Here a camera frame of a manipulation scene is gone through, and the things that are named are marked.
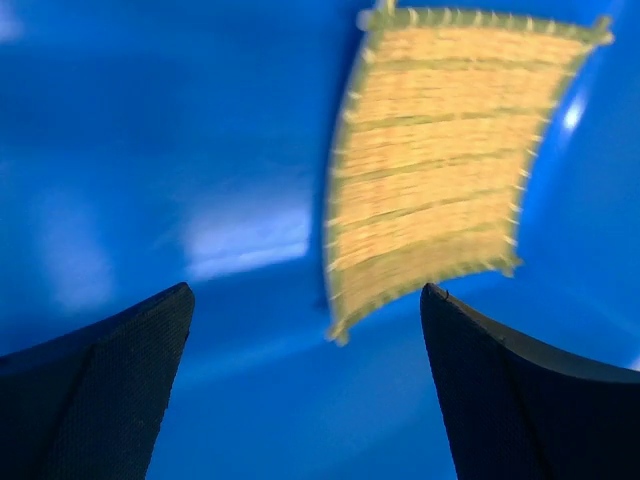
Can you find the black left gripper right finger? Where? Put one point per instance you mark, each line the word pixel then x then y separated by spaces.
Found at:
pixel 515 407

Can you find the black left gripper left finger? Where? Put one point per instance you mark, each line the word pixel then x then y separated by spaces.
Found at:
pixel 89 404

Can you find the square bamboo woven tray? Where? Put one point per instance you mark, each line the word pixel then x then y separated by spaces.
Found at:
pixel 439 129

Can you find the blue plastic bin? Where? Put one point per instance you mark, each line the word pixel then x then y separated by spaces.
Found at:
pixel 147 143

